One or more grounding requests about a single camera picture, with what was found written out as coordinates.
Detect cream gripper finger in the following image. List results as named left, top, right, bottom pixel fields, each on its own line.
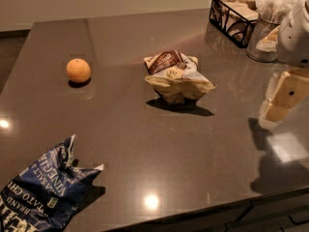
left=258, top=101, right=291, bottom=130
left=266, top=68, right=309, bottom=109

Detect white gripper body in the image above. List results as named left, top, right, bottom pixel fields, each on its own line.
left=277, top=0, right=309, bottom=66

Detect brown chip bag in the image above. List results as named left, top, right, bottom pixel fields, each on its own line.
left=144, top=50, right=216, bottom=104

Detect blue chip bag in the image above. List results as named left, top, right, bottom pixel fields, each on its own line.
left=0, top=135, right=104, bottom=232

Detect metal utensil cup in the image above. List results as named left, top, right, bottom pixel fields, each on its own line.
left=246, top=17, right=278, bottom=63

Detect white plastic cutlery packets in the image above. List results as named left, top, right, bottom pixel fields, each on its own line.
left=255, top=0, right=298, bottom=24

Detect brown paper napkins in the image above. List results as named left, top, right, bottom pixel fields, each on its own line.
left=219, top=0, right=258, bottom=20

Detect orange fruit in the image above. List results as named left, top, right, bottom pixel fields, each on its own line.
left=66, top=58, right=91, bottom=83

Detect black wire napkin holder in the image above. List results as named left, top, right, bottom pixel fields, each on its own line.
left=210, top=0, right=258, bottom=48

